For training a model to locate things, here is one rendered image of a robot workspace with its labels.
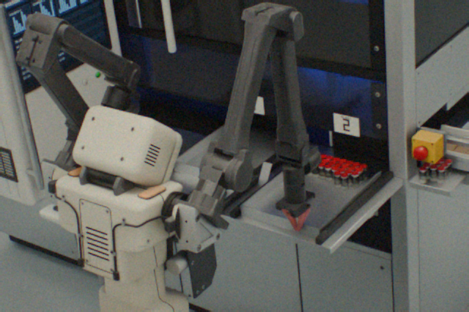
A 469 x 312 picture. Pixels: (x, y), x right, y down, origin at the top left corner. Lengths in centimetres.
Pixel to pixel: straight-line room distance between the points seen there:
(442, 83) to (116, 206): 116
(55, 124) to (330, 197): 91
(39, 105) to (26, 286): 134
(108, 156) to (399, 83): 91
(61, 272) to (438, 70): 201
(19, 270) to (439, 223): 194
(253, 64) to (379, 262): 107
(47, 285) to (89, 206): 194
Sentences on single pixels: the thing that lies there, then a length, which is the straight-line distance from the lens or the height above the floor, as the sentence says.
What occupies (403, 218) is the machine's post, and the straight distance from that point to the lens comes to 301.
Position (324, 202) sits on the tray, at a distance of 284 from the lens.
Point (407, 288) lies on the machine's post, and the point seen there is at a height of 49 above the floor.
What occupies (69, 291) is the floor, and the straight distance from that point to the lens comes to 419.
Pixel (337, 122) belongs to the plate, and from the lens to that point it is 296.
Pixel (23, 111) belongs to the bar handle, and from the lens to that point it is 299.
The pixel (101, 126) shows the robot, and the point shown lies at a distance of 233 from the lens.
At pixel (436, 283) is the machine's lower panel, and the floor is 39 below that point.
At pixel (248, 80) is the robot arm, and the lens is 228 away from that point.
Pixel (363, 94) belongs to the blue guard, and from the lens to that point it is 287.
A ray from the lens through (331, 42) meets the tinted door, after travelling 287.
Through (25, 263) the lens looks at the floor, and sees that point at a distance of 443.
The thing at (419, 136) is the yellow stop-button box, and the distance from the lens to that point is 285.
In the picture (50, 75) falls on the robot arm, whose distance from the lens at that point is 232.
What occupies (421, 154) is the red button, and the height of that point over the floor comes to 100.
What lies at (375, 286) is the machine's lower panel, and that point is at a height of 46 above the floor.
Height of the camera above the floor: 237
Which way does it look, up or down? 28 degrees down
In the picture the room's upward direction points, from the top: 7 degrees counter-clockwise
